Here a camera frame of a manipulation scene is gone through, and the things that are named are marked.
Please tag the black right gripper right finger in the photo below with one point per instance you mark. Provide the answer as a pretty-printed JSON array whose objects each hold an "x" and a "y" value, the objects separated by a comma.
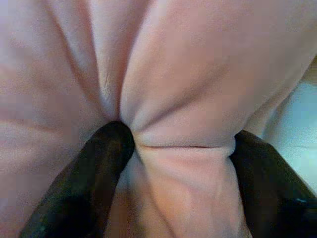
[{"x": 272, "y": 193}]

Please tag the white quilted bed mattress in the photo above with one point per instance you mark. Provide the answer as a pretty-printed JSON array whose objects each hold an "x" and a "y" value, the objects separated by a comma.
[{"x": 297, "y": 129}]

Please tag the pink pillow with embroidered text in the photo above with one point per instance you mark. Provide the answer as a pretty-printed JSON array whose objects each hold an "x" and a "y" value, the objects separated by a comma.
[{"x": 173, "y": 74}]

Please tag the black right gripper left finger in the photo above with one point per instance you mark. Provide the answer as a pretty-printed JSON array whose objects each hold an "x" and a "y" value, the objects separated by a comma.
[{"x": 89, "y": 173}]

